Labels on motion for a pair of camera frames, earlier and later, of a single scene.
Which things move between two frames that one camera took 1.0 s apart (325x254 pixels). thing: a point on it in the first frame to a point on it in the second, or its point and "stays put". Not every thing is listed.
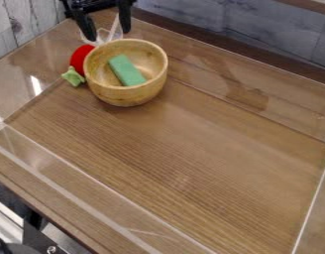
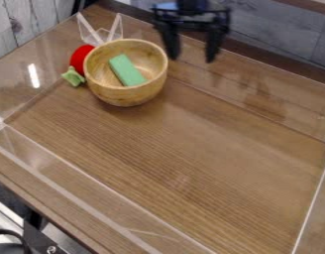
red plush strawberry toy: x=76 y=74 stays put
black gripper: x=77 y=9 to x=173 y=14
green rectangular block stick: x=125 y=70 stays put
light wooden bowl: x=148 y=59 stays put
